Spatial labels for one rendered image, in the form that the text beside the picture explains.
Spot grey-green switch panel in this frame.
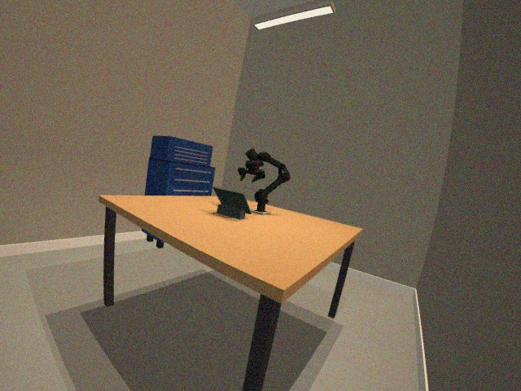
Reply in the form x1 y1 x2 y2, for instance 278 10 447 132
213 187 252 220

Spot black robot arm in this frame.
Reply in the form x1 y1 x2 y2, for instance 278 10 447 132
245 149 291 212

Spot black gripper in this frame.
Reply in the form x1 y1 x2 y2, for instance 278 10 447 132
238 164 265 182

